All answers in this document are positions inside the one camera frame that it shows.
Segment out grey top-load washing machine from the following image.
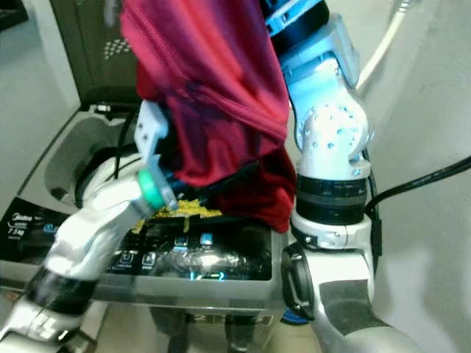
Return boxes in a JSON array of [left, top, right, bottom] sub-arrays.
[[0, 103, 289, 353]]

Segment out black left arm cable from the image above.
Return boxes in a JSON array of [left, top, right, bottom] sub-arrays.
[[113, 107, 141, 182]]

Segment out white washer hose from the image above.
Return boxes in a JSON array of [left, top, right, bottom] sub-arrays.
[[356, 0, 414, 93]]

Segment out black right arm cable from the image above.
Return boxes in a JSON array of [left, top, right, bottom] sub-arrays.
[[364, 154, 471, 215]]

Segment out blue round object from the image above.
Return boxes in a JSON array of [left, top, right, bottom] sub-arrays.
[[281, 306, 304, 325]]

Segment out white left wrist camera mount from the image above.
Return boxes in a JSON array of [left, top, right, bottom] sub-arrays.
[[134, 100, 179, 211]]

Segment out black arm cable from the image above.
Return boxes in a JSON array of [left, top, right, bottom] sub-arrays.
[[364, 154, 471, 215], [113, 107, 141, 182]]

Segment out red garment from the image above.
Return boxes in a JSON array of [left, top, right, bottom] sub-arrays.
[[120, 0, 297, 234]]

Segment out dark tinted washer lid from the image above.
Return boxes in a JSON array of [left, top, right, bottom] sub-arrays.
[[49, 0, 142, 113]]

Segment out dark window frame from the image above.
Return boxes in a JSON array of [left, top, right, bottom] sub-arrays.
[[0, 0, 29, 32]]

